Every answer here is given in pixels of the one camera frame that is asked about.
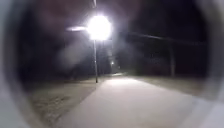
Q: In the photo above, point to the bright street lamp on pole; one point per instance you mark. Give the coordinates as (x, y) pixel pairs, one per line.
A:
(99, 27)

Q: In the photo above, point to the pale concrete path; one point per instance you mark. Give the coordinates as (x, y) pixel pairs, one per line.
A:
(133, 103)

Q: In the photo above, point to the dark pole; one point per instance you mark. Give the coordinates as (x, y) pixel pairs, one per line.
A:
(172, 63)

